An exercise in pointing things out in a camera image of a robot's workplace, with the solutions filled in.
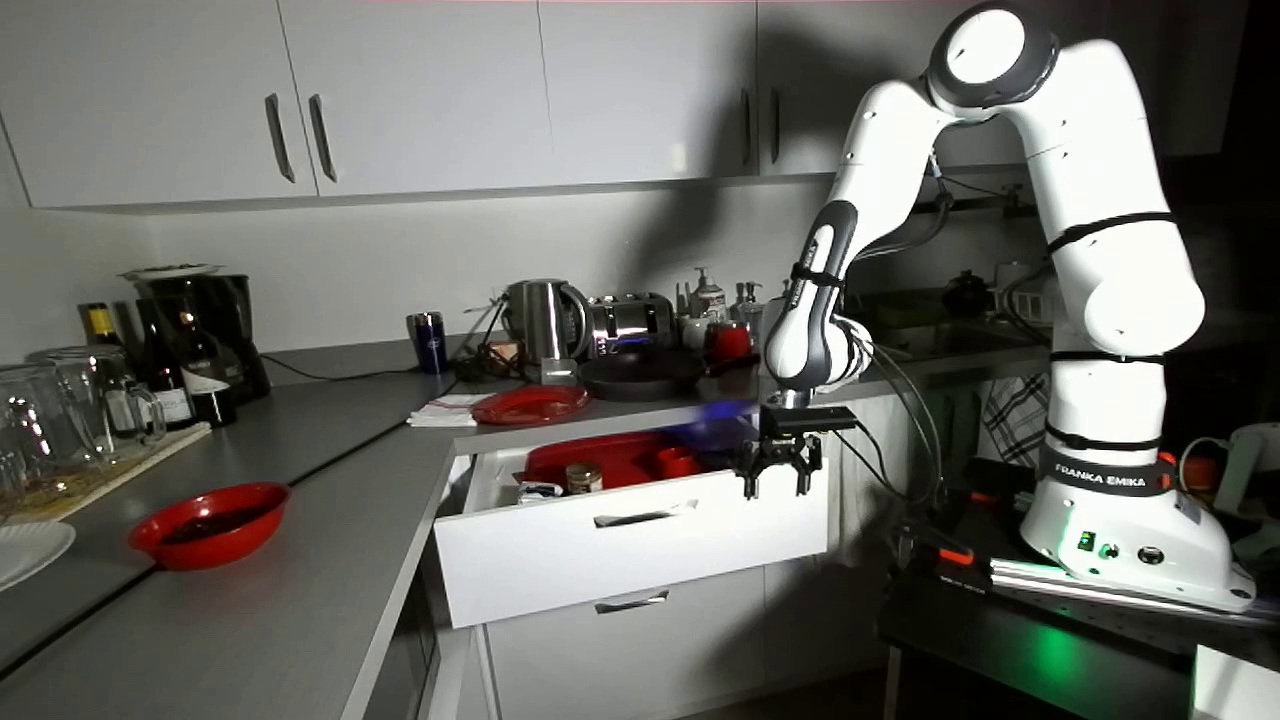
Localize red bowl on counter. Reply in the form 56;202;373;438
129;480;286;573

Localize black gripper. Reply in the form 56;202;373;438
741;392;855;499

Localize red items in drawer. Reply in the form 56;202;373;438
519;432;698;490

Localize white plate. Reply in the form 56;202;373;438
0;523;76;591

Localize black coffee machine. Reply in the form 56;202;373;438
129;262;270;423

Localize clear drinking glasses group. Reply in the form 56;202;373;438
0;346;117;496

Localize white lower cabinet door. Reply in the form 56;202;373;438
479;562;878;720

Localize silver electric kettle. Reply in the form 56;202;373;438
504;278;589;383

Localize dark wine bottle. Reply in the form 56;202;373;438
137;299;196;427

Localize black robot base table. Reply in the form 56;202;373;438
878;508;1280;720

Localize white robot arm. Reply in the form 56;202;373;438
752;4;1256;616

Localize white upper cabinets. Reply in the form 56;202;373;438
0;0;926;208

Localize red plate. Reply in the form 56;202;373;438
472;383;589;427

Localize white drawer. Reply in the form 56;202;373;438
431;447;830;626

